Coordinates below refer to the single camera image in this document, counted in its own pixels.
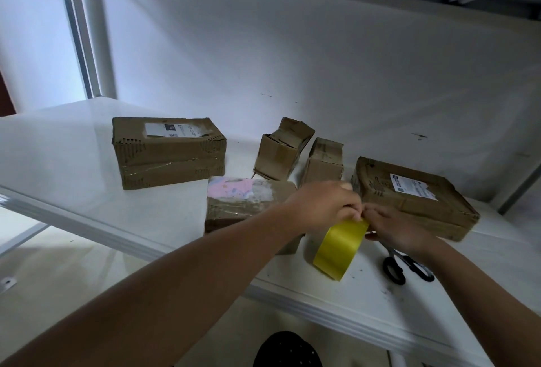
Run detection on person's black trousers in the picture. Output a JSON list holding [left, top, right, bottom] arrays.
[[252, 330, 324, 367]]

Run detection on yellow tape roll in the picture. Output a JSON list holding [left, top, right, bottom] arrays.
[[312, 217, 370, 283]]

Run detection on pink carton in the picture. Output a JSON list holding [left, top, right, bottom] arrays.
[[203, 175, 304, 255]]

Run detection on person's right hand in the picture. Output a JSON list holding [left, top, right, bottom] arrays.
[[362, 203, 442, 259]]

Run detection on person's right forearm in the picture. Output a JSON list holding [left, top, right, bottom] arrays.
[[423, 240, 541, 367]]

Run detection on white metal shelf rack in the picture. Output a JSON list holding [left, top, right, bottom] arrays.
[[0, 0, 541, 367]]

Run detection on person's left hand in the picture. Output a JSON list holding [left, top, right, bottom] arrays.
[[283, 180, 365, 235]]

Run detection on corrugated cardboard box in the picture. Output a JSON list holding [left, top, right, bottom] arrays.
[[252, 116, 316, 182]]

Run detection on long cardboard box white label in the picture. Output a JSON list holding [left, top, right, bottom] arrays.
[[112, 116, 228, 192]]

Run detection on red-brown door frame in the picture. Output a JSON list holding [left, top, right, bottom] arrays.
[[0, 71, 18, 119]]

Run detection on person's left forearm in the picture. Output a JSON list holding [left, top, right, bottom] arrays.
[[0, 202, 305, 367]]

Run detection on black handled scissors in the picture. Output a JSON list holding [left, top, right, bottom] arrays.
[[381, 246, 437, 286]]

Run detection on small cardboard box red label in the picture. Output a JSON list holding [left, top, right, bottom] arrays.
[[298, 137, 346, 188]]

